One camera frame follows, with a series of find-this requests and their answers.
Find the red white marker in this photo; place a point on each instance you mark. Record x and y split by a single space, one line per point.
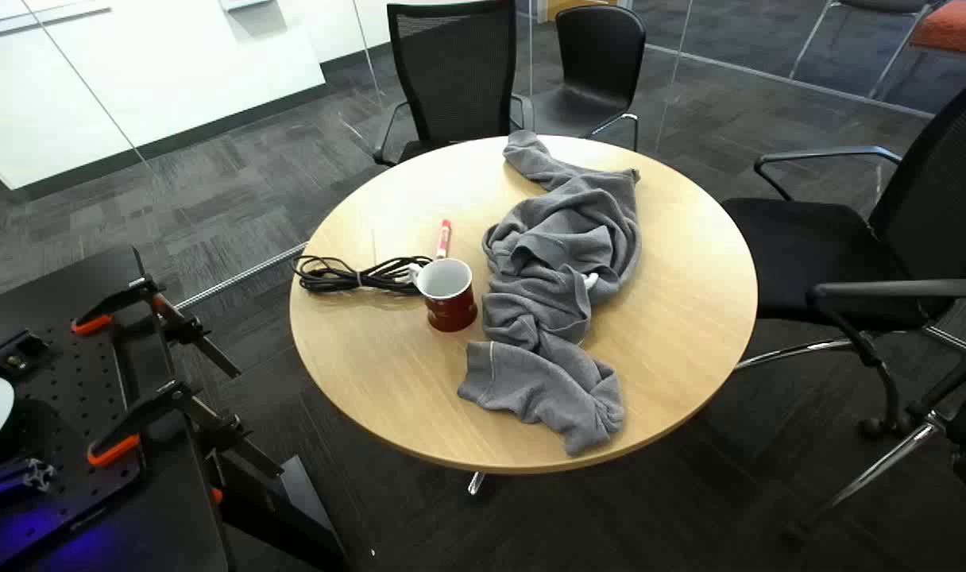
446 232

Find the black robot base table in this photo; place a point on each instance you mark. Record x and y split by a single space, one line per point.
170 503

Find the red mug white inside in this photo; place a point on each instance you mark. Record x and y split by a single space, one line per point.
446 286

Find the round wooden table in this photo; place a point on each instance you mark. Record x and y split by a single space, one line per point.
674 332

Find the grey sweatshirt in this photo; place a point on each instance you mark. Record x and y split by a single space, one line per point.
552 261

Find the black mesh office chair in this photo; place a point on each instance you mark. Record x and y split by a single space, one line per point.
456 65

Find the black plastic chair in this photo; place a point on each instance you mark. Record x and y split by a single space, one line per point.
602 55

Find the black armchair right side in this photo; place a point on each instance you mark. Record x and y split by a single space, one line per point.
898 269

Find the orange bench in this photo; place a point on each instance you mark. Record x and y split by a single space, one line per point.
945 29

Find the orange handled clamp upper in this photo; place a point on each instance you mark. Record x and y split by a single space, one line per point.
173 322

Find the orange handled clamp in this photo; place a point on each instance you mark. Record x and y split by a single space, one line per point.
173 322
175 403

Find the orange handled clamp lower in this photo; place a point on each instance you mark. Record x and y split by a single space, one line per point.
175 403

